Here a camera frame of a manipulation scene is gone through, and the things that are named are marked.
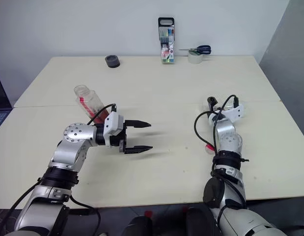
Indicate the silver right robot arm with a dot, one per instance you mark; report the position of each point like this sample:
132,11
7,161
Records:
228,138

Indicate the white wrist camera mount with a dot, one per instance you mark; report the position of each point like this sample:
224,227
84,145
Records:
234,113
113,123

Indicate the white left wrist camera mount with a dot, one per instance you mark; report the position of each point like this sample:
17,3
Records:
113,123

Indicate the black round holder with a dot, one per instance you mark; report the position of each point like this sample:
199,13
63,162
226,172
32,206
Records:
112,62

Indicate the dark rounded shape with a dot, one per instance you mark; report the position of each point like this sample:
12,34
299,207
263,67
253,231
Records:
138,226
197,223

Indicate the white bottle cap red tape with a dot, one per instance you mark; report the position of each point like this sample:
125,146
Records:
209,150

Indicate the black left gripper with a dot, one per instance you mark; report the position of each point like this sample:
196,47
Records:
123,132

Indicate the clear plastic wine glass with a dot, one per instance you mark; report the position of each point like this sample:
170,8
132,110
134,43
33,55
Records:
245,112

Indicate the dark laptop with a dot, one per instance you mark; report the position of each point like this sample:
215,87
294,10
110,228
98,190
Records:
0,96

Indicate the grey partition panel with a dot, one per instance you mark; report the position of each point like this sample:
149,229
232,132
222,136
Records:
286,61

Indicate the clear jar with red contents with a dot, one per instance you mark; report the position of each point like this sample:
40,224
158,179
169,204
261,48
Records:
90,102

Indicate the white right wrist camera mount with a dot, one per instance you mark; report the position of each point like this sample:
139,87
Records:
234,113

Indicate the white tape roll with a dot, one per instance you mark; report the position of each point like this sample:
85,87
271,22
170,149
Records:
194,59

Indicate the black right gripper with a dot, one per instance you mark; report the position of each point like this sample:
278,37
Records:
212,103

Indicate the marker pen pack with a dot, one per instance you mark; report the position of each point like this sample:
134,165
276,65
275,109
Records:
166,49

